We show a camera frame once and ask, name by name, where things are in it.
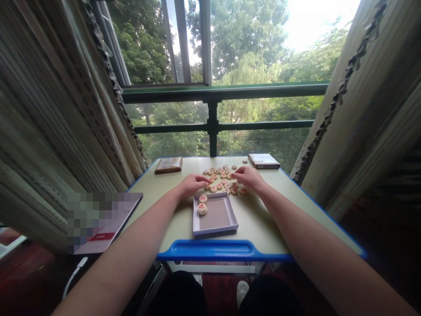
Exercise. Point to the small table with blue rim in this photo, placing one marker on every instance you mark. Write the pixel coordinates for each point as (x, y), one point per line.
(213, 250)

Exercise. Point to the wooden chess piece red mark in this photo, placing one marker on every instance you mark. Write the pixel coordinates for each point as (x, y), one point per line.
(202, 208)
(203, 198)

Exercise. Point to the grey laptop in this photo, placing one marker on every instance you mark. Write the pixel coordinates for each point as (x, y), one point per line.
(115, 224)

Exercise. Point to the flat cardboard box lid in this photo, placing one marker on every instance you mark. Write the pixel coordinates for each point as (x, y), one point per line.
(263, 161)

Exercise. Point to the window with sliding frame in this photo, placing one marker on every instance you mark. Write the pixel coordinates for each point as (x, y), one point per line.
(250, 42)

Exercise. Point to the person's left hand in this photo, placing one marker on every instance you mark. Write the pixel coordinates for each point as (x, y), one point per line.
(190, 186)

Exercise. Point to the shallow grey cardboard box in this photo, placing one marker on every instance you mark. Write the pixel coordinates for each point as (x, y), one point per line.
(215, 214)

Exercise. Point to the person's right hand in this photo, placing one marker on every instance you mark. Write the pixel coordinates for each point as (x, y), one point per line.
(252, 180)

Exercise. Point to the person's left fingers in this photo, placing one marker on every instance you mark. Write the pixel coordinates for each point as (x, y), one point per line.
(203, 183)

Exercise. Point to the beige pleated curtain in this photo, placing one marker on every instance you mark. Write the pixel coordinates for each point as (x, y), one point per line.
(49, 115)
(371, 108)

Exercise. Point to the person's right fingers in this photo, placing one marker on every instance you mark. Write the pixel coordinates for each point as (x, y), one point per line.
(240, 175)

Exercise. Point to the person's legs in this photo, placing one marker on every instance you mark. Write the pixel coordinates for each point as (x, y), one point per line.
(184, 296)

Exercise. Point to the brown wooden box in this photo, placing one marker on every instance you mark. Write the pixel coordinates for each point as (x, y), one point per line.
(168, 165)

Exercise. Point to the green metal railing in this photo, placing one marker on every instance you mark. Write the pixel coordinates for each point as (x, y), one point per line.
(213, 125)

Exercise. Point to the pile of wooden chess discs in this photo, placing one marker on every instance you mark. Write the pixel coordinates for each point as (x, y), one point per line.
(223, 174)

